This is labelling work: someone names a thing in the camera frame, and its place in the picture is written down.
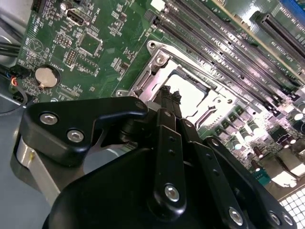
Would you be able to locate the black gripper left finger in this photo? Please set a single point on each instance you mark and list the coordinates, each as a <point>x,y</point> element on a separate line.
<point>71,112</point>

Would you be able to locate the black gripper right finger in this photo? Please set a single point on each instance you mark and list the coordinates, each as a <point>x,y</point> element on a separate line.
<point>209,171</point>

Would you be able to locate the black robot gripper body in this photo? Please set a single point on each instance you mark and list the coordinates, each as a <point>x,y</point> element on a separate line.
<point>107,195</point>

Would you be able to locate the silver square CPU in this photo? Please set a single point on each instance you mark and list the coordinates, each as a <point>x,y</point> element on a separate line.
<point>188,88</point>

